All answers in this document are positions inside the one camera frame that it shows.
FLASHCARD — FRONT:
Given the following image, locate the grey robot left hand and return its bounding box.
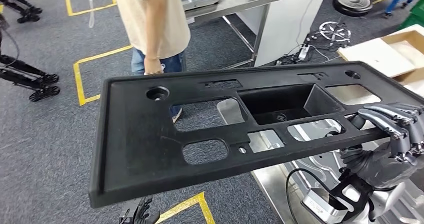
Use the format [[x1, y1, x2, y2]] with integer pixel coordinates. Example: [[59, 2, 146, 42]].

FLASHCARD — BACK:
[[118, 195, 161, 224]]

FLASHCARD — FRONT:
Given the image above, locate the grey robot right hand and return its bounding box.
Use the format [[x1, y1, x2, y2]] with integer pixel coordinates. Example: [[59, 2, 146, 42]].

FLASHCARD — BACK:
[[339, 102, 424, 190]]

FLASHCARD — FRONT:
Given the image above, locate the person's hand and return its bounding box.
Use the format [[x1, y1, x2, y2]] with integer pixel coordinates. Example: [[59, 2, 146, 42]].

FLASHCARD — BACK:
[[143, 57, 165, 76]]

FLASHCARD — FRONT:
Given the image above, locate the translucent plastic strap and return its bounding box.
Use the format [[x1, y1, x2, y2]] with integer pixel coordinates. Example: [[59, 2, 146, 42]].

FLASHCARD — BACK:
[[86, 0, 97, 29]]

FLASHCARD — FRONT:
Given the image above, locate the black plastic panel part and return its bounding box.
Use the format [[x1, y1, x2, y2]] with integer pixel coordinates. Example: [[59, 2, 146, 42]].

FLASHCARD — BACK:
[[88, 61, 424, 209]]

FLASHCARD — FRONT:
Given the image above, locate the person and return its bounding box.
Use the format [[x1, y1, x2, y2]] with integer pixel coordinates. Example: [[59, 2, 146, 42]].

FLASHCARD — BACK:
[[66, 0, 192, 124]]

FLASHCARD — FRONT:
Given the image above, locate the black humanoid robot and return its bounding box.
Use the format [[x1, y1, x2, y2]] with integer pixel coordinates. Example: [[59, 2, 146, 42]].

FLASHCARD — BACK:
[[0, 23, 62, 103], [0, 0, 44, 24]]

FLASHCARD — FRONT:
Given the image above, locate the open cardboard box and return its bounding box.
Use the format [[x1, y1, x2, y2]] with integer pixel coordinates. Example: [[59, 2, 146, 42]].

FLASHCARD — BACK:
[[336, 24, 424, 98]]

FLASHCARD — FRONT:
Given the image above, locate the white power strip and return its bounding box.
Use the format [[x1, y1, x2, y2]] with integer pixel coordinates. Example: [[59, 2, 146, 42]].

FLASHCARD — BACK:
[[297, 44, 311, 63]]

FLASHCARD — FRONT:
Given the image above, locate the white cabinet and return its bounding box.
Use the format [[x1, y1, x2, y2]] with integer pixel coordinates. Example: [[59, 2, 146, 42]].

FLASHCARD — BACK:
[[236, 0, 332, 68]]

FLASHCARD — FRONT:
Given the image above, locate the chrome star stool base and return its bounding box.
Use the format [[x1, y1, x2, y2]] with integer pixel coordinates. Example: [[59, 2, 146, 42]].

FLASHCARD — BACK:
[[318, 21, 352, 44]]

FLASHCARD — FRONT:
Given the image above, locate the black round disc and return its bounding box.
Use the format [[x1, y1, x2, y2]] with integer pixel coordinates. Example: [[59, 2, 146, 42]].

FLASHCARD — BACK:
[[331, 0, 374, 18]]

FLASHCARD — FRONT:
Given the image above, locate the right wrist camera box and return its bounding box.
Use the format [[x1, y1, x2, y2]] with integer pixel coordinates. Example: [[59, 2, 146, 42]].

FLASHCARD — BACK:
[[301, 187, 349, 224]]

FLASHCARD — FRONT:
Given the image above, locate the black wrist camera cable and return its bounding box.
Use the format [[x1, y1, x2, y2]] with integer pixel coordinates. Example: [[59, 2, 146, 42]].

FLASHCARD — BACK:
[[285, 168, 333, 224]]

